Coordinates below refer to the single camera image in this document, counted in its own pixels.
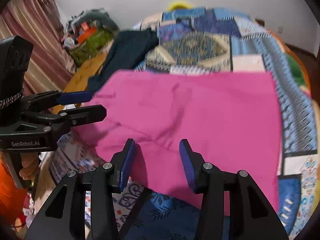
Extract pile of clutter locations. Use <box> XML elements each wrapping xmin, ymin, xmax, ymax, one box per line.
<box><xmin>62</xmin><ymin>8</ymin><xmax>120</xmax><ymax>67</ymax></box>

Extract pink pants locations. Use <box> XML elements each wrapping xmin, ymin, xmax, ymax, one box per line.
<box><xmin>72</xmin><ymin>69</ymin><xmax>281</xmax><ymax>217</ymax></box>

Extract blue patchwork blanket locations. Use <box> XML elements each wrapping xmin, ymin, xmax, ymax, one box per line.
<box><xmin>49</xmin><ymin>6</ymin><xmax>319</xmax><ymax>240</ymax></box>

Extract dark navy garment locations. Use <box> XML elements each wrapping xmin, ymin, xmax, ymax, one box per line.
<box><xmin>87</xmin><ymin>28</ymin><xmax>160</xmax><ymax>96</ymax></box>

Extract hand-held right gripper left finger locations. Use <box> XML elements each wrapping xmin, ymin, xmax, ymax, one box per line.
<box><xmin>24</xmin><ymin>138</ymin><xmax>136</xmax><ymax>240</ymax></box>

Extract person's left hand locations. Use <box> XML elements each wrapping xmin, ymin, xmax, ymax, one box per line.
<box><xmin>19</xmin><ymin>153</ymin><xmax>40</xmax><ymax>183</ymax></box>

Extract pink striped curtain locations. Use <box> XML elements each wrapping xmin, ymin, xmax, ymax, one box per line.
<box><xmin>0</xmin><ymin>0</ymin><xmax>75</xmax><ymax>97</ymax></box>

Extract yellow object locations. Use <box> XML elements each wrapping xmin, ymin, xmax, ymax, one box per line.
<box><xmin>167</xmin><ymin>0</ymin><xmax>194</xmax><ymax>11</ymax></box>

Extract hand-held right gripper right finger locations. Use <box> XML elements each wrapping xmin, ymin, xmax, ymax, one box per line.
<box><xmin>179</xmin><ymin>138</ymin><xmax>290</xmax><ymax>240</ymax></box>

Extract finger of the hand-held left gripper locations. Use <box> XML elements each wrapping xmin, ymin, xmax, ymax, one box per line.
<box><xmin>25</xmin><ymin>91</ymin><xmax>92</xmax><ymax>109</ymax></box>
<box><xmin>22</xmin><ymin>104</ymin><xmax>107</xmax><ymax>137</ymax></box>

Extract orange sleeve forearm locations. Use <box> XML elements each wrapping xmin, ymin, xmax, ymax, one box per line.
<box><xmin>0</xmin><ymin>152</ymin><xmax>28</xmax><ymax>227</ymax></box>

